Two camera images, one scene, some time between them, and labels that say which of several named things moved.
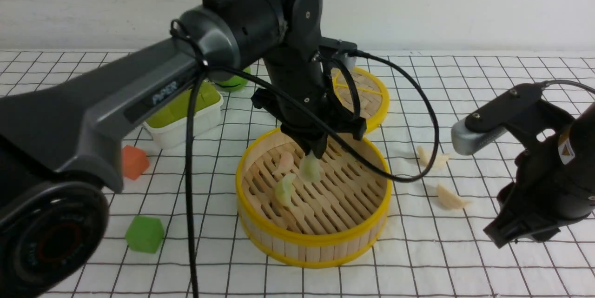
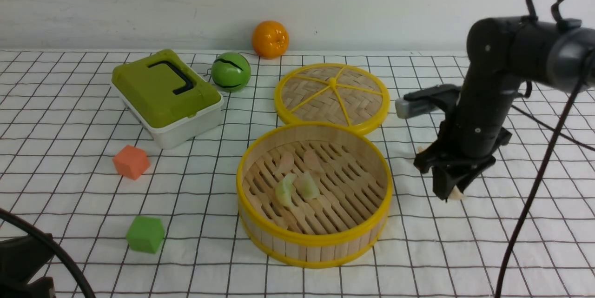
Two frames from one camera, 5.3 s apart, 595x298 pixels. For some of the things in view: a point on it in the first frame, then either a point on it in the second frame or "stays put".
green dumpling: x=310 y=168 → x=307 y=186
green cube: x=145 y=234 stays put
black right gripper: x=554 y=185 → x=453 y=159
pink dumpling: x=286 y=162 stays put
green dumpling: x=283 y=189 stays put
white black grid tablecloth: x=173 y=229 stays put
